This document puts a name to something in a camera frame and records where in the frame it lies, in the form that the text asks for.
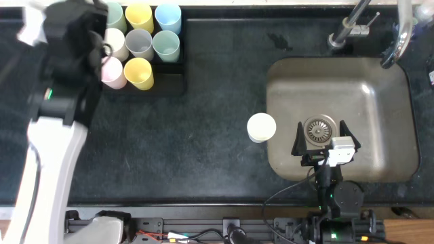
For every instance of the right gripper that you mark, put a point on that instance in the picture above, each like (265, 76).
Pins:
(313, 159)

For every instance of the white cup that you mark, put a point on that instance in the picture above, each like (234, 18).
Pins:
(261, 126)
(117, 42)

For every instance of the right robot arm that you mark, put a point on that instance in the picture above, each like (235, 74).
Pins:
(349, 194)

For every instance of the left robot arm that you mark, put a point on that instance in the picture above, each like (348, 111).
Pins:
(57, 142)

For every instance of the steel sink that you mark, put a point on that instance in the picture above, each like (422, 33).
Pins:
(373, 101)

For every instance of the steel tap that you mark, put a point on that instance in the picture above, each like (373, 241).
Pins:
(339, 35)

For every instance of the black tray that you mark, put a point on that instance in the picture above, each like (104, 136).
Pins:
(169, 83)

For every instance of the green cup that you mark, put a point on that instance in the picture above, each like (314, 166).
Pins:
(166, 44)
(118, 17)

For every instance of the yellow cup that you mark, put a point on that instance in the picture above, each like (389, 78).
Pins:
(138, 71)
(139, 15)

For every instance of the blue cup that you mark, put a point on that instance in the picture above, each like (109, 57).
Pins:
(167, 17)

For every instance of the grey cup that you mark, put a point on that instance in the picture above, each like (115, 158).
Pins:
(139, 42)

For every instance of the pink cup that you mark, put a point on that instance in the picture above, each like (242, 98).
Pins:
(113, 72)

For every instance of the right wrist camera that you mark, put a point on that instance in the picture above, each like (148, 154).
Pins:
(342, 149)

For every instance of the mounting rail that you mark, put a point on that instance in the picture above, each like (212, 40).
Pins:
(196, 227)

